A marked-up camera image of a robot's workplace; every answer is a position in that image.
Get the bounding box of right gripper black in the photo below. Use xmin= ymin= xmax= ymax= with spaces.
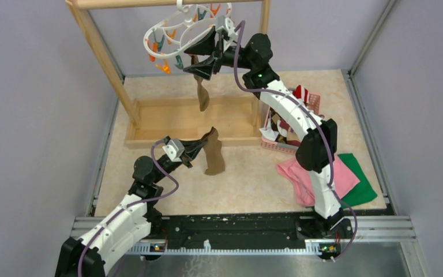
xmin=182 ymin=28 xmax=253 ymax=82

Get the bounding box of brown sock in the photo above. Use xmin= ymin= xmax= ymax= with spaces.
xmin=202 ymin=127 xmax=226 ymax=176
xmin=193 ymin=75 xmax=210 ymax=112

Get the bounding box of white round clip hanger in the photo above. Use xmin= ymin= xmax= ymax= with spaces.
xmin=143 ymin=1 xmax=238 ymax=74

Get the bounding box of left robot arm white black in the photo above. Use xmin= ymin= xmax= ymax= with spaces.
xmin=55 ymin=135 xmax=208 ymax=276

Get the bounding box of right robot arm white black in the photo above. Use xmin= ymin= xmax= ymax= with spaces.
xmin=183 ymin=28 xmax=344 ymax=238

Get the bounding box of wooden clothes rack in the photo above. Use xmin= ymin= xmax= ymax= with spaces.
xmin=67 ymin=1 xmax=261 ymax=149

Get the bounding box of pink plastic basket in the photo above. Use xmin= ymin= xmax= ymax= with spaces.
xmin=261 ymin=88 xmax=324 ymax=154

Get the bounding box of red white striped sock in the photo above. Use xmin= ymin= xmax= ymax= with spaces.
xmin=292 ymin=85 xmax=309 ymax=105

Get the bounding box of pink cloth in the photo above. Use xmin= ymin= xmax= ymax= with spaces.
xmin=276 ymin=157 xmax=339 ymax=207

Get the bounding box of green cloth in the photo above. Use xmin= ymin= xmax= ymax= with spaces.
xmin=335 ymin=154 xmax=378 ymax=207

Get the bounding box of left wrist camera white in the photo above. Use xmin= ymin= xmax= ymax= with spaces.
xmin=162 ymin=138 xmax=185 ymax=162

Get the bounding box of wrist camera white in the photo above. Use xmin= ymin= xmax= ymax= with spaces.
xmin=162 ymin=138 xmax=185 ymax=162
xmin=215 ymin=16 xmax=238 ymax=41

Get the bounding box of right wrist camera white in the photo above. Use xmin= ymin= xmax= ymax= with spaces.
xmin=215 ymin=16 xmax=238 ymax=41

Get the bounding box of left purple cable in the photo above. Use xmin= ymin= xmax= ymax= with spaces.
xmin=77 ymin=139 xmax=179 ymax=277

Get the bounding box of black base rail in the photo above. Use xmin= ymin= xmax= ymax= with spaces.
xmin=133 ymin=212 xmax=354 ymax=260

